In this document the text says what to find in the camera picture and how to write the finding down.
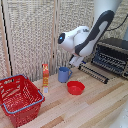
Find black open oven door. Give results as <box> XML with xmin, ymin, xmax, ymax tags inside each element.
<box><xmin>78</xmin><ymin>63</ymin><xmax>110</xmax><ymax>85</ymax></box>

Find red bowl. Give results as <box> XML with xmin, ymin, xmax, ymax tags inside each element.
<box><xmin>66</xmin><ymin>80</ymin><xmax>86</xmax><ymax>96</ymax></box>

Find red plastic shopping basket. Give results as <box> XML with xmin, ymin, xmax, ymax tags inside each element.
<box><xmin>0</xmin><ymin>74</ymin><xmax>46</xmax><ymax>128</ymax></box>

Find dark metal oven tray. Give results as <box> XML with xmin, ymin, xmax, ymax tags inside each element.
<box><xmin>93</xmin><ymin>51</ymin><xmax>126</xmax><ymax>73</ymax></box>

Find red and yellow tall package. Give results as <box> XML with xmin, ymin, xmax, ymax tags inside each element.
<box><xmin>41</xmin><ymin>63</ymin><xmax>50</xmax><ymax>94</ymax></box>

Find black dish rack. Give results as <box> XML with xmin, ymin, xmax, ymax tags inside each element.
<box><xmin>91</xmin><ymin>37</ymin><xmax>128</xmax><ymax>80</ymax></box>

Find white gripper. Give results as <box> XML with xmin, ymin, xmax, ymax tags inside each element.
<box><xmin>68</xmin><ymin>54</ymin><xmax>85</xmax><ymax>69</ymax></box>

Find blue mug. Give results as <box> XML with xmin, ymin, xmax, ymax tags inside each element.
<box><xmin>57</xmin><ymin>66</ymin><xmax>74</xmax><ymax>84</ymax></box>

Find black cable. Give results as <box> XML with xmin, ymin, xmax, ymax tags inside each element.
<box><xmin>105</xmin><ymin>12</ymin><xmax>128</xmax><ymax>33</ymax></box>

